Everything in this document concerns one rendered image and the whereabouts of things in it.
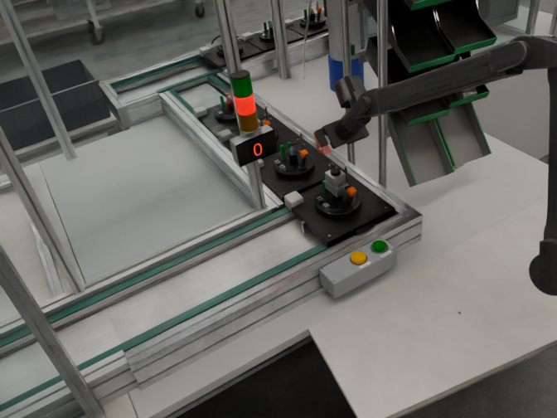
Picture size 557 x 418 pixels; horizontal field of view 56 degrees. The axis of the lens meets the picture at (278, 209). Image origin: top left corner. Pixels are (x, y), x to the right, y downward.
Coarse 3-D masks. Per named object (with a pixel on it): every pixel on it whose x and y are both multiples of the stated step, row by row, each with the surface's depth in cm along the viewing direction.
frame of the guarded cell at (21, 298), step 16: (0, 192) 207; (32, 224) 184; (0, 256) 90; (48, 256) 169; (0, 272) 91; (16, 272) 94; (48, 272) 163; (16, 288) 94; (16, 304) 96; (32, 304) 98; (32, 320) 100; (48, 336) 103; (48, 352) 105; (64, 352) 107; (64, 368) 110; (80, 384) 114; (80, 400) 116; (96, 400) 121; (96, 416) 122
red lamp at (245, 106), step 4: (252, 96) 136; (236, 100) 136; (240, 100) 135; (244, 100) 135; (248, 100) 135; (252, 100) 136; (236, 104) 137; (240, 104) 136; (244, 104) 136; (248, 104) 136; (252, 104) 137; (240, 108) 137; (244, 108) 136; (248, 108) 137; (252, 108) 137; (240, 112) 138; (244, 112) 137; (248, 112) 137; (252, 112) 138
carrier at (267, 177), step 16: (288, 144) 176; (304, 144) 187; (272, 160) 182; (288, 160) 177; (320, 160) 178; (272, 176) 174; (288, 176) 171; (304, 176) 171; (320, 176) 171; (288, 192) 166
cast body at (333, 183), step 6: (336, 168) 151; (330, 174) 151; (336, 174) 150; (342, 174) 150; (324, 180) 155; (330, 180) 151; (336, 180) 150; (342, 180) 151; (330, 186) 153; (336, 186) 151; (342, 186) 151; (336, 192) 151; (342, 192) 152
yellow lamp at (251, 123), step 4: (256, 112) 140; (240, 116) 139; (244, 116) 138; (248, 116) 138; (252, 116) 138; (256, 116) 140; (240, 120) 140; (244, 120) 139; (248, 120) 139; (252, 120) 139; (256, 120) 140; (240, 124) 141; (244, 124) 140; (248, 124) 139; (252, 124) 140; (256, 124) 141; (240, 128) 142; (244, 128) 140; (248, 128) 140; (252, 128) 140; (256, 128) 141
